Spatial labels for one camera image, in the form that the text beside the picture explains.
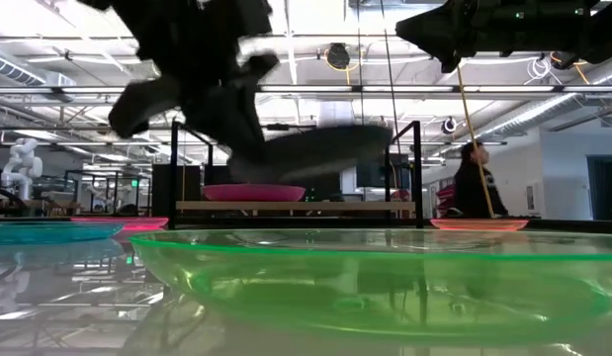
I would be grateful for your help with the white ribbed air duct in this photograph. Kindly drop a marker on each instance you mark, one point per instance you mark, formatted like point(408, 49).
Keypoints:
point(14, 69)

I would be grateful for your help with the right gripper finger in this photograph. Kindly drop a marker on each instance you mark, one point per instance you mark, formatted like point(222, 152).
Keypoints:
point(439, 40)
point(444, 17)

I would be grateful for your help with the clear orange plate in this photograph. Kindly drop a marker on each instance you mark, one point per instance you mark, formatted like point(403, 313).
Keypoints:
point(478, 225)

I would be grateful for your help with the black overhead frame rig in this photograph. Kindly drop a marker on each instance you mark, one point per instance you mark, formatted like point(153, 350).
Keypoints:
point(278, 127)

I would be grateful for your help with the clear green plate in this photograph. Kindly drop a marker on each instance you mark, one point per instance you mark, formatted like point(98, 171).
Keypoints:
point(384, 287)

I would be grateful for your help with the dark grey plate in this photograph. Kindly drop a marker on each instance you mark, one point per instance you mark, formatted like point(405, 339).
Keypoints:
point(325, 148)

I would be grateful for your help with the clear neon pink plate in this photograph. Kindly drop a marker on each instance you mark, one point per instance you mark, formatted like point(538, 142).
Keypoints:
point(142, 223)

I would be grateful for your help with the black monitor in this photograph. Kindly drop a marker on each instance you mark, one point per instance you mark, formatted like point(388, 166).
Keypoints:
point(372, 179)

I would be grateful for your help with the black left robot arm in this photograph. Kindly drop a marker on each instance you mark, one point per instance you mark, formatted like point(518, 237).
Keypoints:
point(187, 20)

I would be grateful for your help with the person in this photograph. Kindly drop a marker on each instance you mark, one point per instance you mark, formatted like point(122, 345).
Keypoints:
point(471, 193)

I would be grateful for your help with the long ceiling light strip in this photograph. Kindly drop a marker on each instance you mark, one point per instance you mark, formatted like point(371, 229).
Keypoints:
point(409, 89)

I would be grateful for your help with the silver round air duct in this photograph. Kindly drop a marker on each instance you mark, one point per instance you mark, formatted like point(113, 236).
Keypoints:
point(548, 110)

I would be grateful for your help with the white robot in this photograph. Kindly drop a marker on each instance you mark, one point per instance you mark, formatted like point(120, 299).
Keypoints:
point(20, 168)

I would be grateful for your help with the black table edge frame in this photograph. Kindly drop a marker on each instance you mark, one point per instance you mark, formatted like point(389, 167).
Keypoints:
point(572, 226)

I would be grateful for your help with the red storage bins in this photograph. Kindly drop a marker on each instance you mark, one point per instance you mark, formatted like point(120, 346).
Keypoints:
point(446, 195)

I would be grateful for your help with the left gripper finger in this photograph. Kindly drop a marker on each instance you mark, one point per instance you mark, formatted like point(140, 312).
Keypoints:
point(248, 138)
point(216, 138)

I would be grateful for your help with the tall black cabinet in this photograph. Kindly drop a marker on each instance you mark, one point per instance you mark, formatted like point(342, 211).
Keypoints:
point(159, 190)

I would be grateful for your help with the dark teal door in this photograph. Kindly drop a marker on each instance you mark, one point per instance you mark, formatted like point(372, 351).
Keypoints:
point(607, 188)

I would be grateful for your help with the clear teal plate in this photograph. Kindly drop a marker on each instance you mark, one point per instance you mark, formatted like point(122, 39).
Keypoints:
point(48, 232)

